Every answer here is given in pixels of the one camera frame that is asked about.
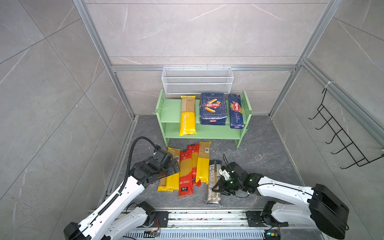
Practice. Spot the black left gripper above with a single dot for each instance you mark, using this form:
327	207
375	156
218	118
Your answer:
172	170

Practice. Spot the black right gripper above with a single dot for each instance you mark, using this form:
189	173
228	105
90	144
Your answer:
221	187

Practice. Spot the clear brown spaghetti package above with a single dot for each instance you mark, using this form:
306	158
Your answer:
214	198

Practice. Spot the yellow Pastatime spaghetti package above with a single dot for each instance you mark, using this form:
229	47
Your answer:
188	116

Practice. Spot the blue Barilla spaghetti box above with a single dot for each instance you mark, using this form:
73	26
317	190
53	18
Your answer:
236	112

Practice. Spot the blue Barilla pasta bag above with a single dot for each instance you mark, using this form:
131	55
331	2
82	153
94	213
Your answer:
213	109

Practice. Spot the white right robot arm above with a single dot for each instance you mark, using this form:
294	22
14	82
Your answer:
290	204

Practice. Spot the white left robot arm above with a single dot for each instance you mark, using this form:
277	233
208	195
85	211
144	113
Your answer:
110	209

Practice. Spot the yellow spaghetti package right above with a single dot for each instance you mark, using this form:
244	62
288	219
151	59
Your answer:
202	174

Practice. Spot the red spaghetti package front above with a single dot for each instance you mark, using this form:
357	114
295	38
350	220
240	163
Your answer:
186	180

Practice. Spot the red spaghetti package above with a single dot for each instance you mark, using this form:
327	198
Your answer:
195	153
186	180

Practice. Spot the green two-tier shelf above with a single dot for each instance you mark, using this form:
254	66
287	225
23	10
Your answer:
168	112

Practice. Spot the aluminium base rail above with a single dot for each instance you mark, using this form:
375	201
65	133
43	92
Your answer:
210	220

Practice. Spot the white wire mesh basket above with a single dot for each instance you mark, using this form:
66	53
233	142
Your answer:
197	80

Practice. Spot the black wire hook rack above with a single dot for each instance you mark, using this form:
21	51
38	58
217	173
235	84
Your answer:
340	134

